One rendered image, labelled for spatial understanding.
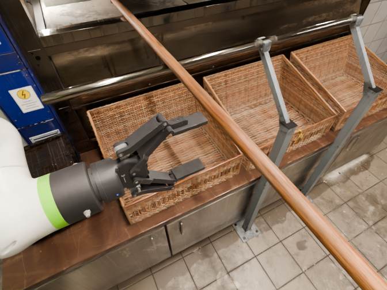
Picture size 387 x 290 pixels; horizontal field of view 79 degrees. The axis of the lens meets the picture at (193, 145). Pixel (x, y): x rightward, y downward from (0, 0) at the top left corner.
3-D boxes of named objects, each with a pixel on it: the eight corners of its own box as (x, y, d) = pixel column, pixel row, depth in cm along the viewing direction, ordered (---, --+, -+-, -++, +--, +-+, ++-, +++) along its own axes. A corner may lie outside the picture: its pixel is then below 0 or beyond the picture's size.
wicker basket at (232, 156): (101, 149, 126) (83, 109, 106) (194, 117, 144) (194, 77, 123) (129, 228, 98) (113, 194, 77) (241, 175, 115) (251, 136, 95)
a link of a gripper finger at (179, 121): (158, 128, 40) (156, 115, 38) (184, 119, 42) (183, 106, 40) (161, 134, 40) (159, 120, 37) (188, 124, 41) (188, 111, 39)
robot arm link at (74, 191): (77, 237, 40) (53, 212, 33) (67, 184, 46) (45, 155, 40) (113, 221, 41) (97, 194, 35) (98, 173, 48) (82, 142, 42)
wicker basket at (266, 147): (199, 115, 144) (200, 76, 124) (271, 91, 162) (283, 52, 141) (246, 174, 116) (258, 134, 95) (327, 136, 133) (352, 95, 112)
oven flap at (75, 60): (70, 98, 101) (46, 49, 90) (354, 22, 155) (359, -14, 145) (70, 100, 97) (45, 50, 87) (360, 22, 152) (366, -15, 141)
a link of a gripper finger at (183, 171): (177, 179, 50) (177, 180, 50) (205, 166, 52) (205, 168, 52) (170, 168, 51) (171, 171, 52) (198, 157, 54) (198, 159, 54)
